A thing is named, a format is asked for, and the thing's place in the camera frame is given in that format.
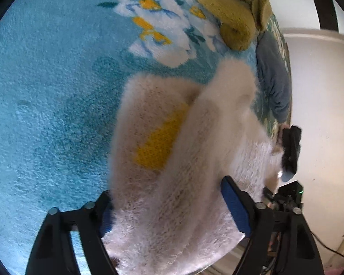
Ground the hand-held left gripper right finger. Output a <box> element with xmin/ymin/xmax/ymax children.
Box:
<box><xmin>221</xmin><ymin>175</ymin><xmax>325</xmax><ymax>275</ymax></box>

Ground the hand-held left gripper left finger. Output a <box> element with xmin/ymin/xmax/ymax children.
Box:
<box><xmin>25</xmin><ymin>190</ymin><xmax>120</xmax><ymax>275</ymax></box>

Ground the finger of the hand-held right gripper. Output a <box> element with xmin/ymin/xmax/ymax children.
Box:
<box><xmin>262</xmin><ymin>187</ymin><xmax>279</xmax><ymax>204</ymax></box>

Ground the white fluffy sweater yellow patch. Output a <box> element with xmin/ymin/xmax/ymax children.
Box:
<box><xmin>107</xmin><ymin>56</ymin><xmax>285</xmax><ymax>275</ymax></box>

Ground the person's right forearm grey sleeve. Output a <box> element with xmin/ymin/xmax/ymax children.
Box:
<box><xmin>256</xmin><ymin>30</ymin><xmax>292</xmax><ymax>125</ymax></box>

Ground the person's right hand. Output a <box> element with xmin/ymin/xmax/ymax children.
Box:
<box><xmin>272</xmin><ymin>123</ymin><xmax>291</xmax><ymax>157</ymax></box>

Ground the blue floral fleece blanket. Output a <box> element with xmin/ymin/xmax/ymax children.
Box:
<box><xmin>0</xmin><ymin>0</ymin><xmax>293</xmax><ymax>275</ymax></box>

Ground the yellow knit sweater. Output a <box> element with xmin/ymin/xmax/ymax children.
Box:
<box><xmin>175</xmin><ymin>0</ymin><xmax>279</xmax><ymax>52</ymax></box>

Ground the black cable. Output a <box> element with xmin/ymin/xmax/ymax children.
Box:
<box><xmin>312</xmin><ymin>231</ymin><xmax>344</xmax><ymax>260</ymax></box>

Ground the black metal frame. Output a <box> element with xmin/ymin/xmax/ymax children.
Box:
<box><xmin>305</xmin><ymin>0</ymin><xmax>342</xmax><ymax>32</ymax></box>

